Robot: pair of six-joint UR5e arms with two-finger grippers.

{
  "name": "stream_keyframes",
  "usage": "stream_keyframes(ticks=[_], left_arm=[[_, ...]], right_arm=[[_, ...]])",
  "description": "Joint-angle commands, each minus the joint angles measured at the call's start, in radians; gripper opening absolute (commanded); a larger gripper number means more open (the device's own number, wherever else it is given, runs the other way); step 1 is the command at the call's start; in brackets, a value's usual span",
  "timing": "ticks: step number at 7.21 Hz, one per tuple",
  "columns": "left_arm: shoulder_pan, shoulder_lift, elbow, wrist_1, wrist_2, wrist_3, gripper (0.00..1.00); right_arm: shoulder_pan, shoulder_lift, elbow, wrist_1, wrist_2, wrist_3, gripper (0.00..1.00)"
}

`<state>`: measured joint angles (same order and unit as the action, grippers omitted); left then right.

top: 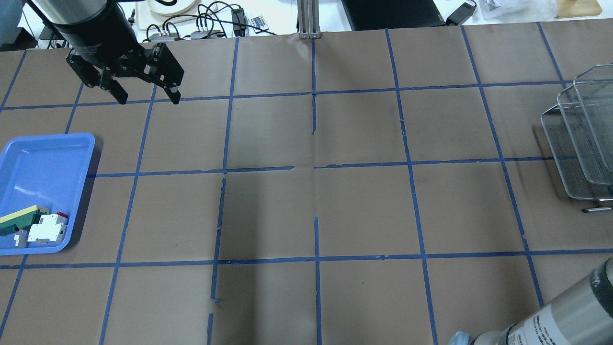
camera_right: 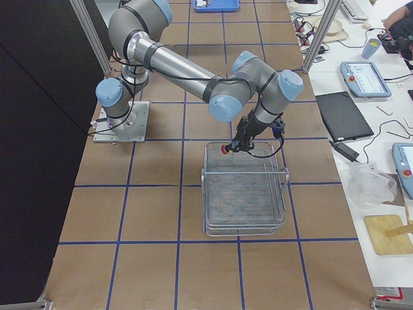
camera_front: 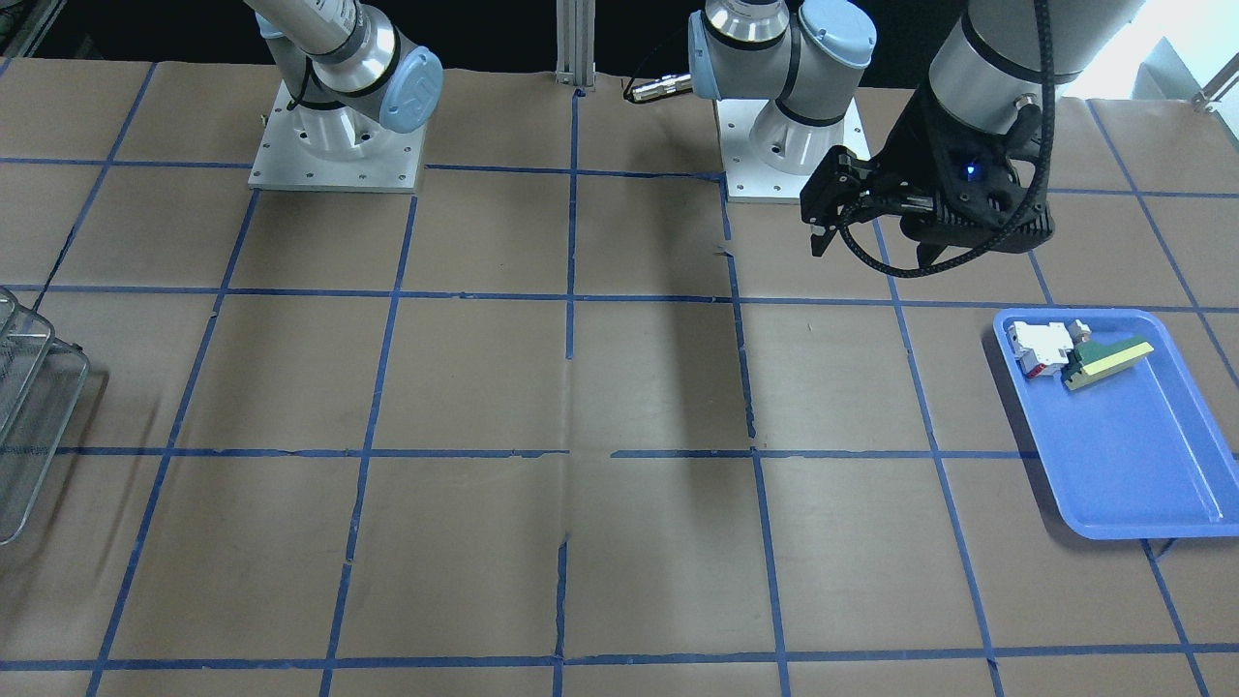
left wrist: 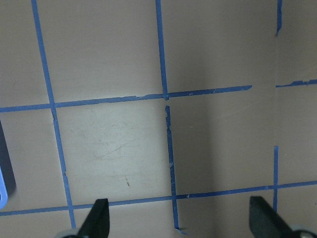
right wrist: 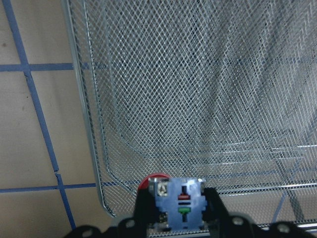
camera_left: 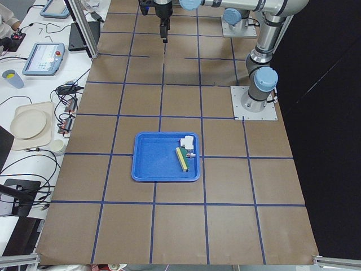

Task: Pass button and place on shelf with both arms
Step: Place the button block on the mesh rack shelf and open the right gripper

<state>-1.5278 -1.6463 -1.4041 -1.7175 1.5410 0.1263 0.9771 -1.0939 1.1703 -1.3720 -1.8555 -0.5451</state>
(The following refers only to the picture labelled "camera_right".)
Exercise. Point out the white keyboard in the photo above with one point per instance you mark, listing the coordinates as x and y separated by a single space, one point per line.
353 11

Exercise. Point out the black closed laptop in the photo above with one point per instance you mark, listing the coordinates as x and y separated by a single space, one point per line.
342 118

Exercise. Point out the clear plastic bag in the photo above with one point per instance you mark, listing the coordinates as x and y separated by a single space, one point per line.
367 185

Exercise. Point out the blue plastic tray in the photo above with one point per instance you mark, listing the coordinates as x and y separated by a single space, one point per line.
215 6

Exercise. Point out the light blue cup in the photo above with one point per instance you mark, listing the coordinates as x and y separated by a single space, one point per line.
371 46

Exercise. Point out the red emergency stop button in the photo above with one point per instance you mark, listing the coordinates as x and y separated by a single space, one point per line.
225 149

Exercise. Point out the wooden cutting board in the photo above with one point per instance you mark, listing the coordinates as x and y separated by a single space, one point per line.
388 234

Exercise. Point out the blue teach pendant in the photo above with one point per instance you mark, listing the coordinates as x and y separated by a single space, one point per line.
364 80
402 156

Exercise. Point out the person at desk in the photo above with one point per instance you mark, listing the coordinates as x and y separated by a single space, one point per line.
399 25

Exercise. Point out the black power adapter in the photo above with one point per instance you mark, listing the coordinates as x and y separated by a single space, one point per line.
345 151

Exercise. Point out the aluminium frame post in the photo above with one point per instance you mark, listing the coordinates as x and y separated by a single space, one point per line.
325 23

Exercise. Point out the silver wire mesh shelf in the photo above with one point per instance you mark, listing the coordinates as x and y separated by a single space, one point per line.
242 192

